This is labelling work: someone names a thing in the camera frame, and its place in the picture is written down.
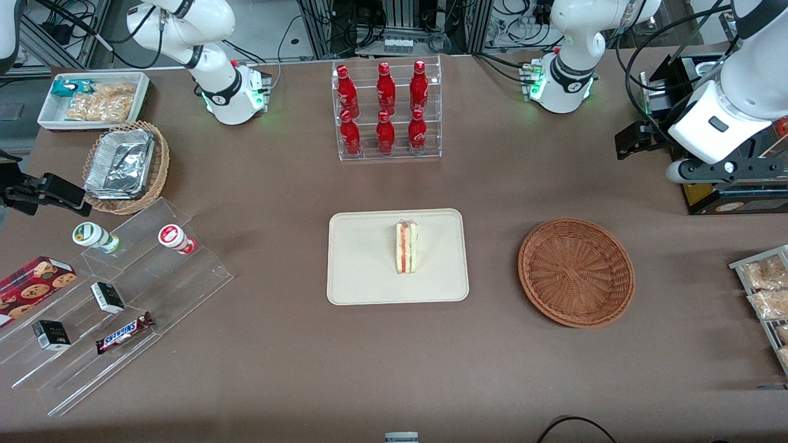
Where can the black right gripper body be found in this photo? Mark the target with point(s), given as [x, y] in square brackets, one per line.
[18, 191]

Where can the triangle sandwich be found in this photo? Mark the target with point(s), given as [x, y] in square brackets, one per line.
[406, 249]

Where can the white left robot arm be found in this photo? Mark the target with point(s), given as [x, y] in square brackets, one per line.
[572, 31]

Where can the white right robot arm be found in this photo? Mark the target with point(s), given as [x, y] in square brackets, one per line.
[215, 80]

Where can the silver foil tray stack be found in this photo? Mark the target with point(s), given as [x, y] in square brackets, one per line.
[120, 163]

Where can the light wicker basket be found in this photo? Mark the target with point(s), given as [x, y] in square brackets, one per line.
[162, 166]

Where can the grey metal rack tray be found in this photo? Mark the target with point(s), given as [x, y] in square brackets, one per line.
[734, 265]

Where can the brown round wicker basket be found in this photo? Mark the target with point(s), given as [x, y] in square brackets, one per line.
[575, 274]

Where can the beige rectangular tray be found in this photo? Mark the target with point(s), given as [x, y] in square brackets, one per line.
[363, 264]

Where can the green lid drink cup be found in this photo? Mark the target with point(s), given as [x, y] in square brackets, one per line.
[92, 235]

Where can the black equipment box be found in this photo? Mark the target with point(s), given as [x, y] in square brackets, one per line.
[677, 74]

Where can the white rectangular plastic bin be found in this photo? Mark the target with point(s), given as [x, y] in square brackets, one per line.
[49, 115]

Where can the clear bag of chips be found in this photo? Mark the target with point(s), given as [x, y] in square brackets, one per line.
[98, 109]
[117, 90]

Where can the red cookie box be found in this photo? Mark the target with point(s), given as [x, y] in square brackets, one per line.
[34, 283]

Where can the teal snack packet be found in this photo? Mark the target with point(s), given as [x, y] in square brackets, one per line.
[64, 87]

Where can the clear bag of pastry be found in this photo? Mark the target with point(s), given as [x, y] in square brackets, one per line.
[783, 333]
[784, 357]
[766, 274]
[772, 304]

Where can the small black box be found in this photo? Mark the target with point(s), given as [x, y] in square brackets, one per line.
[108, 297]
[51, 335]

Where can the red lid drink cup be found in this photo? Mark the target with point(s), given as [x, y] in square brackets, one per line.
[172, 236]

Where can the snickers chocolate bar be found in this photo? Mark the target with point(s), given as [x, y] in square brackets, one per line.
[123, 333]

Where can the clear acrylic step display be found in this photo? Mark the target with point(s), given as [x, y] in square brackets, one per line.
[184, 289]

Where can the clear acrylic bottle rack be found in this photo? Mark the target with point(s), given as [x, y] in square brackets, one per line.
[431, 67]

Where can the red cola bottle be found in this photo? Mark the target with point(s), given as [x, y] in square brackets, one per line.
[419, 89]
[348, 92]
[417, 132]
[385, 135]
[386, 89]
[350, 136]

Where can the white power strip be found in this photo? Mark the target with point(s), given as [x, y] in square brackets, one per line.
[398, 44]

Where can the grey device at table edge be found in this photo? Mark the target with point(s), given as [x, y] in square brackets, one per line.
[401, 437]

